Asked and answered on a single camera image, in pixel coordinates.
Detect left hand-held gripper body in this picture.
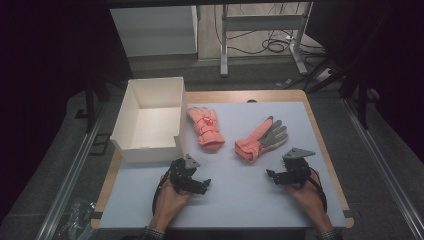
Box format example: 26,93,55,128
168,153,202,196

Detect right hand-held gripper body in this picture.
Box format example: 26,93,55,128
281,147,316,187

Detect pink glove with grey palm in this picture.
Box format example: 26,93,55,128
234,115,290,164

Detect pink glove with red mark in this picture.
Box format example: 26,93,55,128
186,106,226,151

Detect white box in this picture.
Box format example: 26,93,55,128
109,76,189,164

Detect person's left hand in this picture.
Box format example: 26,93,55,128
150,177,193,224

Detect person's right hand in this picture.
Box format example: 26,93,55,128
285,169,330,226

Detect light blue table mat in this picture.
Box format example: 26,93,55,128
98,101,348,230

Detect black stand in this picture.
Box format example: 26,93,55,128
74,79,112,135
339,59,382,131

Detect white power strip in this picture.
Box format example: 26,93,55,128
314,67,333,83

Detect clear plastic bag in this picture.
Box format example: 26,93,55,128
57,197,98,240

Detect white cabinet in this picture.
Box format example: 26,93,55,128
109,5,200,58

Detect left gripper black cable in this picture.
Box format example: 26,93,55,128
151,165,175,216

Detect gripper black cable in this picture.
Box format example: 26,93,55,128
151,165,175,216
308,167,329,213

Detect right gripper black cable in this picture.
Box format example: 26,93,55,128
308,167,329,213

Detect aluminium rail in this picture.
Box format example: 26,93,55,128
34,102,108,240
342,97,424,240

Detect black floor bracket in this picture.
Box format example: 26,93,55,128
88,132,112,157

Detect black floor cables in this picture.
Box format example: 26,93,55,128
214,2,327,57

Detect grey metal desk frame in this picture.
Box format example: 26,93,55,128
219,1,315,78

